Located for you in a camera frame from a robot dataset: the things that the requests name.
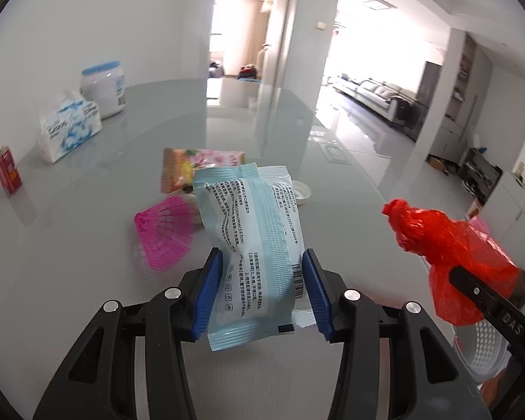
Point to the light blue snack wrapper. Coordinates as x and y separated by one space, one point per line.
251 215

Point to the pink plastic stool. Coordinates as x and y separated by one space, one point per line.
479 224

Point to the grey perforated laundry basket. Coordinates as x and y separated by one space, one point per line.
482 349

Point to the white cabinet counter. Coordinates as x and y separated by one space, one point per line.
504 213

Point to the white blue tissue pack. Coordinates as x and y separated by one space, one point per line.
65 123

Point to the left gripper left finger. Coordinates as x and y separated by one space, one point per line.
96 378

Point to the pink snack bag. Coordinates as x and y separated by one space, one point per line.
179 165

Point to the shoe rack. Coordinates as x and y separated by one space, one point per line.
478 176

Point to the grey sofa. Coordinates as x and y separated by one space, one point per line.
389 101

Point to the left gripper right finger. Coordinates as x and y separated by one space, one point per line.
427 379

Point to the red plastic bag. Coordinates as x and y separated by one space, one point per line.
445 244

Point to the red soda can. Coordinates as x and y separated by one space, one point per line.
9 175

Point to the clear plastic cup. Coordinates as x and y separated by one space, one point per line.
302 192

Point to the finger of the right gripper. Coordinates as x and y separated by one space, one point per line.
508 320

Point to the white jar blue lid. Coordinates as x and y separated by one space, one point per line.
105 85

